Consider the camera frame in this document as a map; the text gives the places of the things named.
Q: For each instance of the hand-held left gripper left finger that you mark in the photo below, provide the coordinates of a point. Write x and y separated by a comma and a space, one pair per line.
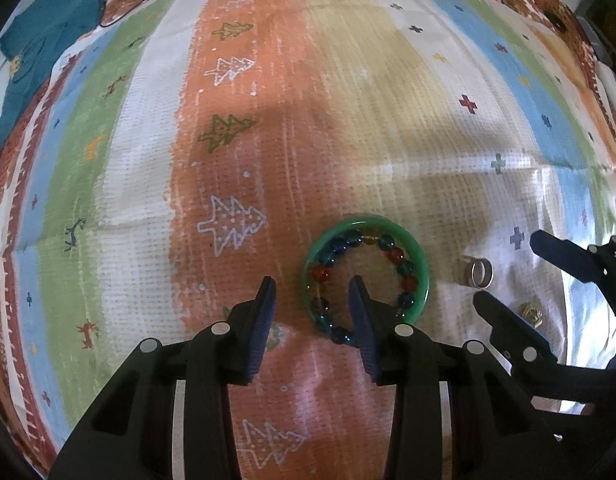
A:
262, 330

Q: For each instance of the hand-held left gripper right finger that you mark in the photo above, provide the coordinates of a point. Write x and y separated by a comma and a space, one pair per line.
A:
363, 330

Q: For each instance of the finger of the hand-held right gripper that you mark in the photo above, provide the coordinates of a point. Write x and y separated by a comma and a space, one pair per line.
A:
562, 255
502, 320

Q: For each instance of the green bangle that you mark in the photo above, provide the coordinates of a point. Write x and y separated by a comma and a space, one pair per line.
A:
412, 250

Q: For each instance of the small gold jewelry piece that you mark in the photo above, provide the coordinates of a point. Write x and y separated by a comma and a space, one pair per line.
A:
530, 312

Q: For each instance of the striped colourful woven mat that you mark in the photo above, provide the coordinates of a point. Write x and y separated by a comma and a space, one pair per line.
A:
338, 110

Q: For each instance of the small black device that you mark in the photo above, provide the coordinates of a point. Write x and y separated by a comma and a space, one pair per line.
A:
554, 16

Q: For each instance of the teal garment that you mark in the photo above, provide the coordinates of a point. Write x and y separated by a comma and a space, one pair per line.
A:
48, 25

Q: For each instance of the grey metal frame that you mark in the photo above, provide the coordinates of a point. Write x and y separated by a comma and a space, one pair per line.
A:
595, 40

